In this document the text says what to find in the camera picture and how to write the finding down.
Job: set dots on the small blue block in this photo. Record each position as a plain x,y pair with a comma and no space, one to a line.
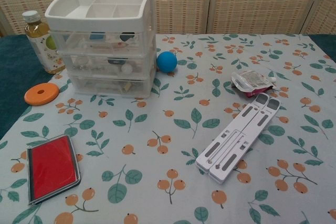
96,36

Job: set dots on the clear plastic drawer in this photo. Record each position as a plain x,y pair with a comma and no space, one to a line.
105,87
89,64
76,45

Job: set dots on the floral printed tablecloth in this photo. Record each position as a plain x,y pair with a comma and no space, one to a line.
157,119

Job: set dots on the blue ball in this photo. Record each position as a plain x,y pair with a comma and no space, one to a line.
167,62

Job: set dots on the small black clip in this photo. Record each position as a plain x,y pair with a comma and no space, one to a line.
127,37

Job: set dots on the white folding laptop stand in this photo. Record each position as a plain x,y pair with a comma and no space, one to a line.
236,140

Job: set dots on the spouted snack pouch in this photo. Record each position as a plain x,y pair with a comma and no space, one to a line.
252,81

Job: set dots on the bamboo folding screen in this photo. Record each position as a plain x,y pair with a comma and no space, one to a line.
236,1

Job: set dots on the orange disc with hole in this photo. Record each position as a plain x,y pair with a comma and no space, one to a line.
35,96

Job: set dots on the red zip pouch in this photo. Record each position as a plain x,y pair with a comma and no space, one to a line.
52,167

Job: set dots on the tea bottle with white cap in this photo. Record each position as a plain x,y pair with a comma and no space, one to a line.
39,40

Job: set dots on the white plastic drawer organizer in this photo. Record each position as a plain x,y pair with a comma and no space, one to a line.
78,22

